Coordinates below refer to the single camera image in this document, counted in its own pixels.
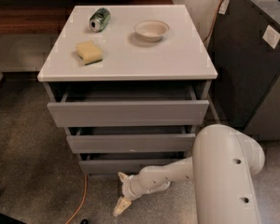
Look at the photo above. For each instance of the dark grey counter cabinet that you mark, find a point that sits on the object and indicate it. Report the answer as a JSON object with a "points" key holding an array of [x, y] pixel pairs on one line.
{"points": [[247, 89]]}

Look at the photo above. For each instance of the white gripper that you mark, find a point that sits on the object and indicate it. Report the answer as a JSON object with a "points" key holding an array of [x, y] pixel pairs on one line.
{"points": [[128, 188]]}

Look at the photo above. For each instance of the grey drawer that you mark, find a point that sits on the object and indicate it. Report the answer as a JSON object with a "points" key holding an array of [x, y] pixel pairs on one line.
{"points": [[131, 163], [83, 142], [128, 113]]}

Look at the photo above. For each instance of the white paper label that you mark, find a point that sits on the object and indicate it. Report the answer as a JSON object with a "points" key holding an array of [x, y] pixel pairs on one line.
{"points": [[271, 36]]}

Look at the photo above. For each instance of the green soda can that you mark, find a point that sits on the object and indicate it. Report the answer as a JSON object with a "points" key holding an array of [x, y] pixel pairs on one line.
{"points": [[100, 19]]}

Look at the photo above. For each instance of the grey drawer cabinet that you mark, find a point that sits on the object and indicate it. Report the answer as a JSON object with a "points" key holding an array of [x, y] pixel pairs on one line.
{"points": [[132, 69]]}

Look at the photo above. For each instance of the grey top drawer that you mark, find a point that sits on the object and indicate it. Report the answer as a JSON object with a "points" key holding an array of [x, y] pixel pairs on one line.
{"points": [[128, 113]]}

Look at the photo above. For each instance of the white cable tag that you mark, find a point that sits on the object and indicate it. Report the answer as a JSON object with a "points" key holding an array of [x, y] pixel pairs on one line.
{"points": [[223, 7]]}

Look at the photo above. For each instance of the brown wooden bench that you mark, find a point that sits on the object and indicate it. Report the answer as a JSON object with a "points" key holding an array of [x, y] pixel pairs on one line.
{"points": [[50, 16]]}

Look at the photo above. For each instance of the grey middle drawer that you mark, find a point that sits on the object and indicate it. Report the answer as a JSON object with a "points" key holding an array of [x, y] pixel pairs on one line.
{"points": [[83, 142]]}

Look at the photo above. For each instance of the white paper bowl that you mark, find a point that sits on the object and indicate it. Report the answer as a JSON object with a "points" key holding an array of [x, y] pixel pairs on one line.
{"points": [[151, 31]]}

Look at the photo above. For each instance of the grey bottom drawer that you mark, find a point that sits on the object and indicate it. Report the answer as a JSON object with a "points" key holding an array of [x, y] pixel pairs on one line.
{"points": [[131, 163]]}

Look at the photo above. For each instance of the yellow sponge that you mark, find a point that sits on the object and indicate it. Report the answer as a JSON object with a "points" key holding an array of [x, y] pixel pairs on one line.
{"points": [[89, 52]]}

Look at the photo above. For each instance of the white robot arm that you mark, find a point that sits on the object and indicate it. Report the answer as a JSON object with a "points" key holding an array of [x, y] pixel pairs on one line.
{"points": [[221, 167]]}

